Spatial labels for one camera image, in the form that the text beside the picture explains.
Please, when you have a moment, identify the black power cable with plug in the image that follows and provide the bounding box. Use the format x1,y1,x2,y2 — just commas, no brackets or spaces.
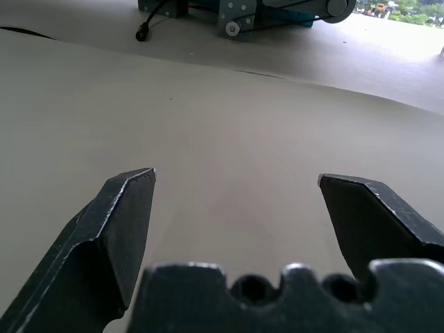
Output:
135,0,168,43

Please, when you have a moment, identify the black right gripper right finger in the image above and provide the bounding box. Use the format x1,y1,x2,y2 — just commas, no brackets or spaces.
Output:
317,173,444,282

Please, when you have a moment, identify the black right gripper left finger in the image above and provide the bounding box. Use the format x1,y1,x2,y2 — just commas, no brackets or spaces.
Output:
0,167,157,333

